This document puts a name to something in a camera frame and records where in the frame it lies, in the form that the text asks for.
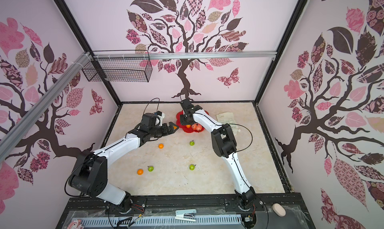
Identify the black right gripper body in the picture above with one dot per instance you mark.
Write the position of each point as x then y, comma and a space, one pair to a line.
184, 120

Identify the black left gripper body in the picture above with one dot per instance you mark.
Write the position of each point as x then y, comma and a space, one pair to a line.
157, 131

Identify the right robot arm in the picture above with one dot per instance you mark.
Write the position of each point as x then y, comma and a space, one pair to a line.
225, 146

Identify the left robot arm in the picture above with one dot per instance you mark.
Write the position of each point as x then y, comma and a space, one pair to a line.
90, 173

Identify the red flower fruit bowl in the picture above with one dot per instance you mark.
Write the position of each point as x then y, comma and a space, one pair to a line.
183, 127

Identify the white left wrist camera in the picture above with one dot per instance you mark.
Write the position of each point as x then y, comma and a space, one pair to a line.
159, 118

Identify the black wire basket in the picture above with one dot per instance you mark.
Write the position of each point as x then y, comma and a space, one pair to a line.
119, 66

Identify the white slotted cable duct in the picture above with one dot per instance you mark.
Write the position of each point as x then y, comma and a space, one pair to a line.
162, 222

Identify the aluminium frame rail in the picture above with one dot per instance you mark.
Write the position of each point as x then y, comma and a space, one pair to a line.
11, 139

